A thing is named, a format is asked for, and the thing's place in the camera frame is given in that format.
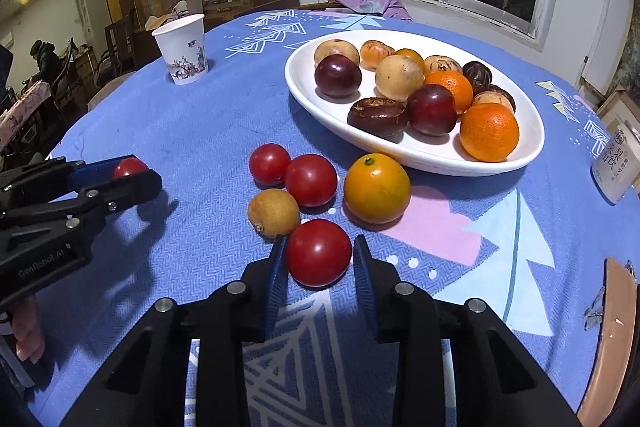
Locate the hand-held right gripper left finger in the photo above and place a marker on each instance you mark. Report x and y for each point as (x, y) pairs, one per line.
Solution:
(276, 292)

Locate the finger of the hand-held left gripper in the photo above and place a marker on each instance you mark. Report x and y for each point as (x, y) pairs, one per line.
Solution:
(130, 192)
(87, 174)

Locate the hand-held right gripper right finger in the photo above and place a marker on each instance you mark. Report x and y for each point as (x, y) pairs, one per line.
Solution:
(366, 292)

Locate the red cherry tomato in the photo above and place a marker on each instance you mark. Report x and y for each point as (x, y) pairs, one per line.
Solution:
(270, 163)
(311, 179)
(129, 168)
(317, 252)

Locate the small brown longan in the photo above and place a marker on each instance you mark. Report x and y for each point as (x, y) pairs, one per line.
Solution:
(273, 213)

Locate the white oval plate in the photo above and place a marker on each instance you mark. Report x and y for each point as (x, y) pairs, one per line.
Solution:
(320, 113)

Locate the dark red plum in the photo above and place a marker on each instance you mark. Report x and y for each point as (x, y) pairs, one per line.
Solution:
(337, 76)
(431, 109)

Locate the large orange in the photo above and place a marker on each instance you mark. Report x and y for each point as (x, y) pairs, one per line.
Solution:
(489, 132)

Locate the tan round fruit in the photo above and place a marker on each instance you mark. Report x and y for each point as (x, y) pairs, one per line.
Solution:
(400, 78)
(336, 49)
(487, 99)

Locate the small orange tangerine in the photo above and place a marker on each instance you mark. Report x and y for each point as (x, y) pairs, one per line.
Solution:
(452, 88)

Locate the striped tan pepino melon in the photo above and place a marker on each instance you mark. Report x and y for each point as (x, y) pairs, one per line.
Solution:
(375, 53)
(442, 63)

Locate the yellow tomato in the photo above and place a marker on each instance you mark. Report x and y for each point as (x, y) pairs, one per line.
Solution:
(411, 56)

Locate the person's left hand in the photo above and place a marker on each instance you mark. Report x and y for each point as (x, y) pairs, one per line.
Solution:
(29, 329)

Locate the beige cushioned chair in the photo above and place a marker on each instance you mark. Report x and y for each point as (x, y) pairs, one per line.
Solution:
(102, 94)

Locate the table with floral cloth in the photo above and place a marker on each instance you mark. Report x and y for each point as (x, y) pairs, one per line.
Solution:
(25, 107)

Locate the small yellow-orange citrus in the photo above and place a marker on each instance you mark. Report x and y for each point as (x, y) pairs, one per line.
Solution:
(376, 188)

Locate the white printed paper cup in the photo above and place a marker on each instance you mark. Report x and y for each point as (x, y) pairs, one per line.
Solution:
(180, 47)

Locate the metal keys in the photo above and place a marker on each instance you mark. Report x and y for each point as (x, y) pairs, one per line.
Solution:
(595, 309)

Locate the dark wooden chair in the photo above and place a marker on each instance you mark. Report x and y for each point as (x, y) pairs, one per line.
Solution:
(275, 5)

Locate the beige wallet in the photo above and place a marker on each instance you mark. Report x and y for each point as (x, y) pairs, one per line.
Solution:
(610, 347)

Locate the white beverage can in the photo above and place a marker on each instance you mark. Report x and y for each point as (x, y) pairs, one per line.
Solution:
(615, 162)

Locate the wooden picture frame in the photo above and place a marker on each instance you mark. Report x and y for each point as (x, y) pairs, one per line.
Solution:
(622, 104)

